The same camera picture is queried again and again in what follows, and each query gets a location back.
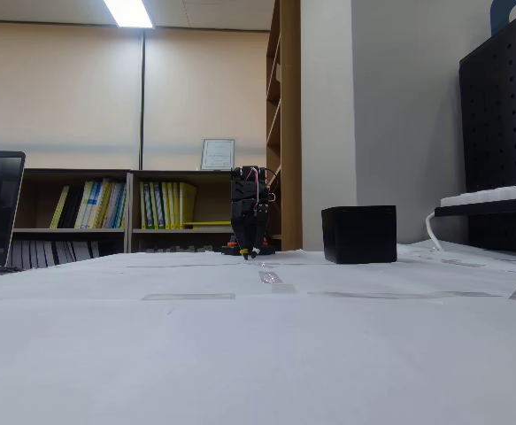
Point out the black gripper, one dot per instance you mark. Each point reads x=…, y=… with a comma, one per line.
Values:
x=243, y=212

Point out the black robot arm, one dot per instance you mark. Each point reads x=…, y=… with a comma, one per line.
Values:
x=228, y=250

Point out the black open box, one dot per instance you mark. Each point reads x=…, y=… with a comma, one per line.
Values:
x=359, y=234

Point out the flat yellow folder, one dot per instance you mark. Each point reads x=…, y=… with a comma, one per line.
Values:
x=209, y=224

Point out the framed certificate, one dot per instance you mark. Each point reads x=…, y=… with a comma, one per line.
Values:
x=217, y=155

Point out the white paper table cover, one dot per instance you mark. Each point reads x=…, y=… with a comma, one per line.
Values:
x=240, y=354

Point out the tall wooden bookshelf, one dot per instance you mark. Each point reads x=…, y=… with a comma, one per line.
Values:
x=290, y=110

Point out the white blue book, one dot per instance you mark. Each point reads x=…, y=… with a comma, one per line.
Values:
x=116, y=206

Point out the beige roller blind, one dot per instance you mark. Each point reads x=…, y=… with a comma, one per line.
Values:
x=204, y=84
x=54, y=84

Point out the yellow white book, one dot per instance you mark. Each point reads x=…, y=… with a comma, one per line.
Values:
x=99, y=203
x=85, y=206

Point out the low wooden bookshelf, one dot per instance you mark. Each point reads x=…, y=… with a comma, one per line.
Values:
x=107, y=173

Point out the black book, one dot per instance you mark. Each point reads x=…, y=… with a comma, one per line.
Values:
x=71, y=210

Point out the slim yellow binder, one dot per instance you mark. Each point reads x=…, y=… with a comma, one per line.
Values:
x=58, y=208

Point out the grey file binder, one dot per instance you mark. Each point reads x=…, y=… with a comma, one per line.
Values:
x=17, y=254
x=27, y=254
x=35, y=253
x=43, y=253

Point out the black pegboard shelf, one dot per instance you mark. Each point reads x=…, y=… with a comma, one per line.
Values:
x=487, y=209

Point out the white power strip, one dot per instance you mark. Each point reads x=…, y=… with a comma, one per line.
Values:
x=492, y=192

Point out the ceiling light panel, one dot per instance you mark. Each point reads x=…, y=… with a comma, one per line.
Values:
x=128, y=13

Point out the black pegboard panel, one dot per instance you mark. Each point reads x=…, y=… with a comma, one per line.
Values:
x=496, y=133

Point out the dark blue rounded panel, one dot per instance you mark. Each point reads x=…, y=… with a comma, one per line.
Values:
x=498, y=17

